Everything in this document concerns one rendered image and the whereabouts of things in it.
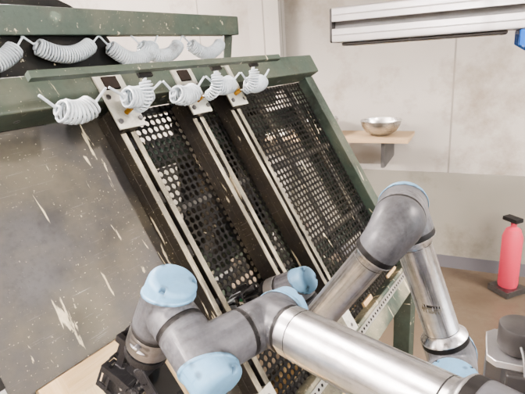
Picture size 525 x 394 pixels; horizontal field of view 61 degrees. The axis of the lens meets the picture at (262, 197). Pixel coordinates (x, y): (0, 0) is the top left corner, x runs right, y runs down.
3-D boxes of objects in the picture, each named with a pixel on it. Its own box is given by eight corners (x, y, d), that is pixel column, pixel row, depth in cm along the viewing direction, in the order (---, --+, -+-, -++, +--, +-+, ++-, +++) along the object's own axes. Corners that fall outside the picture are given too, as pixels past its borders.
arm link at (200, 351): (270, 347, 61) (225, 291, 67) (200, 388, 54) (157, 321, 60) (258, 378, 66) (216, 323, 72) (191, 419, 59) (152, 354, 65)
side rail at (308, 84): (387, 268, 239) (405, 262, 232) (290, 88, 241) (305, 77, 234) (392, 262, 245) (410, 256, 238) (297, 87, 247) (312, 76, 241)
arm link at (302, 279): (312, 300, 117) (294, 273, 117) (283, 309, 124) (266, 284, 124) (324, 284, 123) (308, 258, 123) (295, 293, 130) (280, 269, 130)
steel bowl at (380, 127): (404, 131, 378) (405, 116, 374) (398, 138, 349) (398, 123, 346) (365, 130, 392) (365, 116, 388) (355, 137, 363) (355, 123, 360)
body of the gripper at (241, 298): (227, 297, 134) (254, 288, 126) (244, 284, 140) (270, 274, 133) (239, 320, 134) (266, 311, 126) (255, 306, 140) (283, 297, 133)
